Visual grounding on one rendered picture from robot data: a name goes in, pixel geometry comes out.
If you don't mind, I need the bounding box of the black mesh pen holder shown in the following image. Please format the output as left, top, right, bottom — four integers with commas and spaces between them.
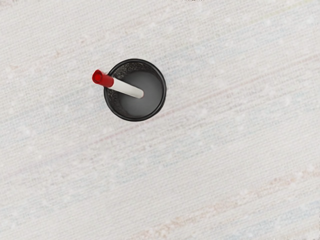
103, 58, 168, 123

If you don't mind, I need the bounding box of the white pen with red cap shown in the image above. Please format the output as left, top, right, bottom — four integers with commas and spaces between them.
91, 69, 145, 99

